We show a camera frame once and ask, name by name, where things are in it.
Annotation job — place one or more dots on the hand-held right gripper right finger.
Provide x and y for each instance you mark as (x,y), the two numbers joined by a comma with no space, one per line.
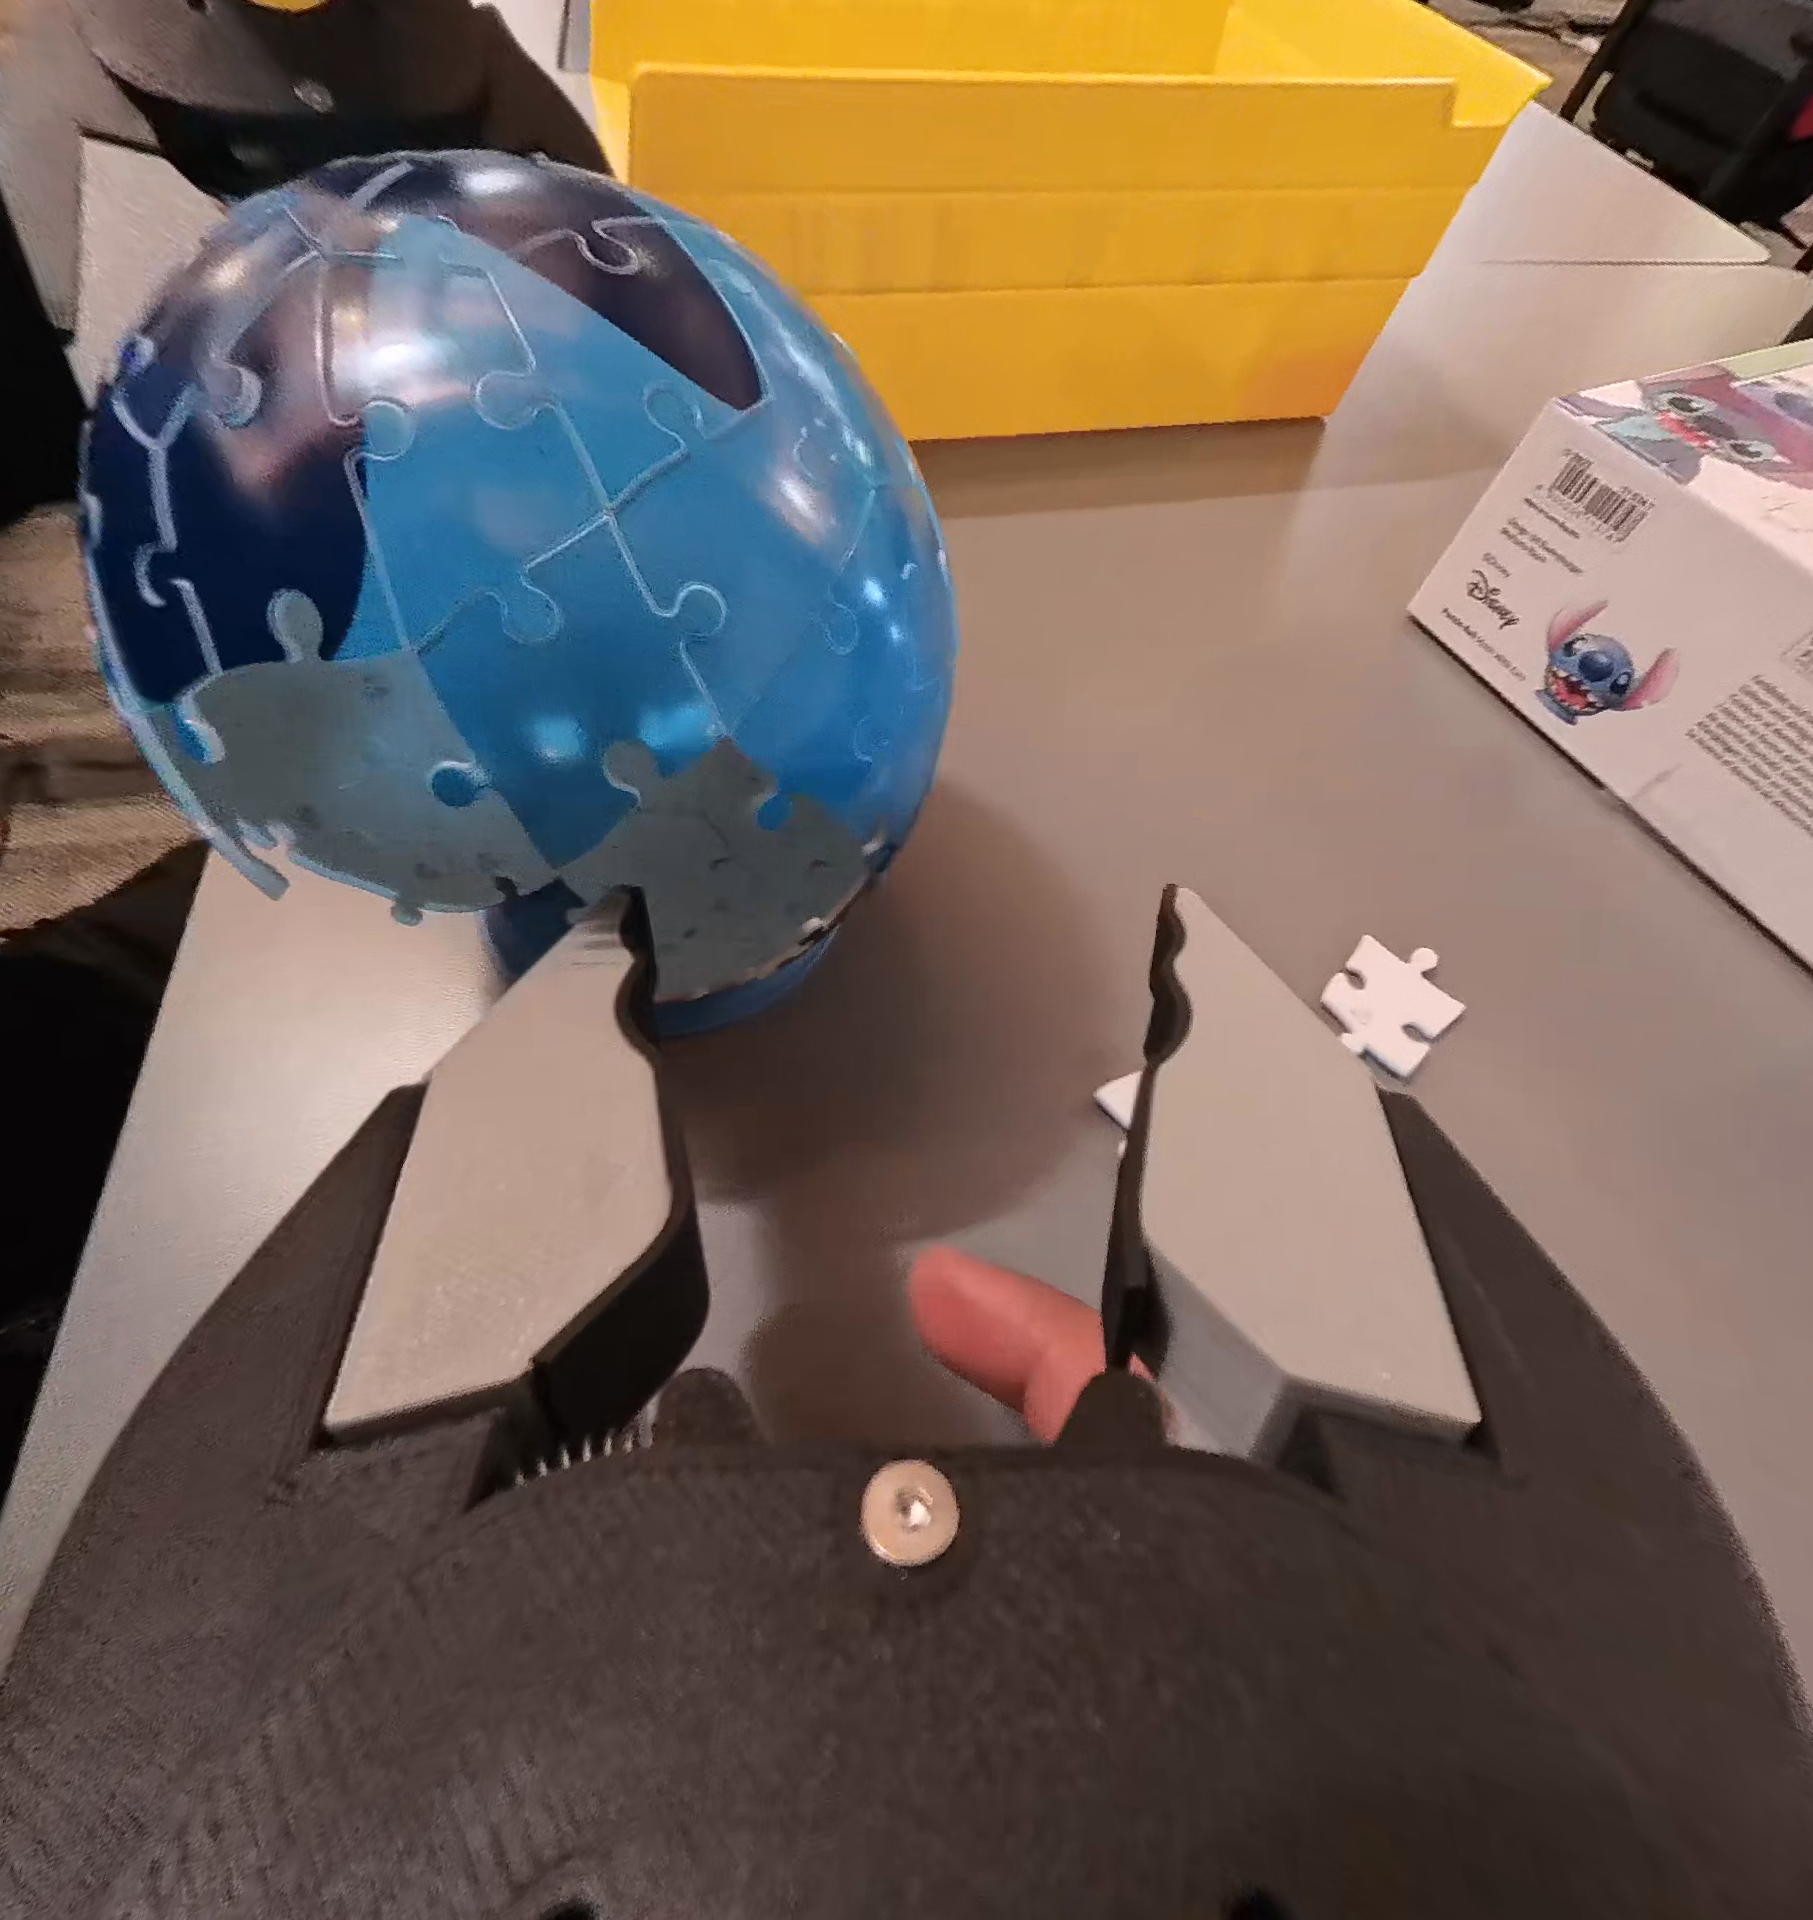
(1280,1201)

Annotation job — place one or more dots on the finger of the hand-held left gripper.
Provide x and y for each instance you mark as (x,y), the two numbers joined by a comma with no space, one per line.
(126,226)

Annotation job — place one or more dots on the yellow plastic bin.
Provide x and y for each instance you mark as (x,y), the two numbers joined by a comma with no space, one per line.
(1072,300)

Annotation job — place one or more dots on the black chair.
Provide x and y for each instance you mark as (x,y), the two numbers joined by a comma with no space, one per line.
(1685,91)

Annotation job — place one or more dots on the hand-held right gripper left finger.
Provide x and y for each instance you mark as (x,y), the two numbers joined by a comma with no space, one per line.
(516,1201)

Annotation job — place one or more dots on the blue puzzle ball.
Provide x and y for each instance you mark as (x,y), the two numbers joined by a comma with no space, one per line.
(546,526)

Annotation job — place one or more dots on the white puzzle piece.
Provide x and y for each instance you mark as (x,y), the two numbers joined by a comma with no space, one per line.
(1123,1099)
(1384,1006)

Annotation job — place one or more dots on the white blue puzzle box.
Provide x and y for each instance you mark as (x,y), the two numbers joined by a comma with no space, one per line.
(1671,630)

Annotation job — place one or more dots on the person's left forearm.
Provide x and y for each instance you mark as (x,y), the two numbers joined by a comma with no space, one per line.
(6,376)

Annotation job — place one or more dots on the person's right hand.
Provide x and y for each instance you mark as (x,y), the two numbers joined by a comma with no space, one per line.
(1011,1321)

